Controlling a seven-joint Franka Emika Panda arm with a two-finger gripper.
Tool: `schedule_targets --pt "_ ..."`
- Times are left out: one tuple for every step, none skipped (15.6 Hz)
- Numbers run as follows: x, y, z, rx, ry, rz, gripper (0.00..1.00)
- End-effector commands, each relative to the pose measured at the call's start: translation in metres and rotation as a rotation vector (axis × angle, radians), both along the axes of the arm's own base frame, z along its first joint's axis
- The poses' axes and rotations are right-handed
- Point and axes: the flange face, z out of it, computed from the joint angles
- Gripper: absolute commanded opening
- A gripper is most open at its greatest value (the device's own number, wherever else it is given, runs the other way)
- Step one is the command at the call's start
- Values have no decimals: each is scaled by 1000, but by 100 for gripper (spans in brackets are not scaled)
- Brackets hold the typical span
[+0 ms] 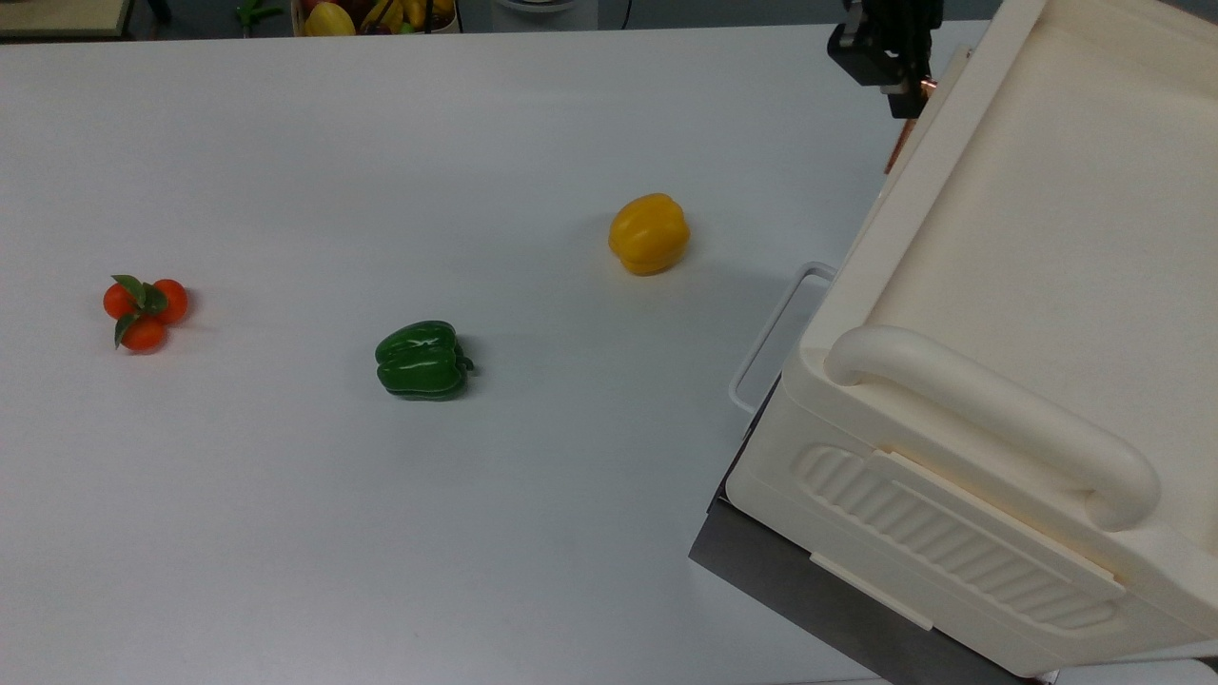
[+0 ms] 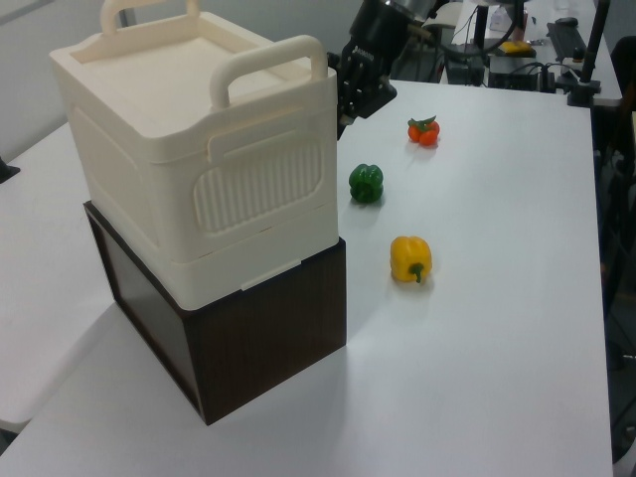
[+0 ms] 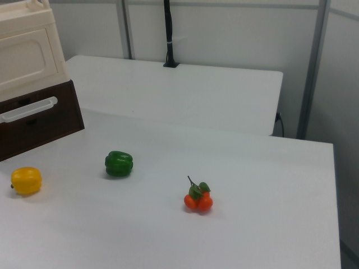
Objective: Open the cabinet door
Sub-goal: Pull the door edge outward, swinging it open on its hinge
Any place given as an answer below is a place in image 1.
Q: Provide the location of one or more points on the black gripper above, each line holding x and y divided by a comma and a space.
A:
880, 43

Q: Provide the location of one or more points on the cream cabinet door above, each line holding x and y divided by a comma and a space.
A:
954, 68

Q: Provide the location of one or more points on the cream plastic storage cabinet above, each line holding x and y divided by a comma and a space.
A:
1028, 285

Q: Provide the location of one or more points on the yellow bell pepper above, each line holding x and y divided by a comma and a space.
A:
649, 234

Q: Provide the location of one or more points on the yellow toy banana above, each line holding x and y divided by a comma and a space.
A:
383, 14

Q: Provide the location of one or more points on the fruit basket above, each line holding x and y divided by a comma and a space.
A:
381, 24

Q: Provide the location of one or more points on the green bell pepper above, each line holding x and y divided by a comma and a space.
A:
422, 360

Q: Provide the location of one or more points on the yellow toy fruit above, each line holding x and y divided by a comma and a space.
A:
328, 19

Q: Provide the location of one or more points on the green toy vegetable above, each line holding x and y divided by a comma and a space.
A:
257, 11

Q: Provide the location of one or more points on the orange tomato cluster with leaves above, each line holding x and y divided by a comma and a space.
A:
145, 314

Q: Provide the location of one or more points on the wooden board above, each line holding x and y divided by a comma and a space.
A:
62, 14

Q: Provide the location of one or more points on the white rectangular loop frame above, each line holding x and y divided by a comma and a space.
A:
761, 347

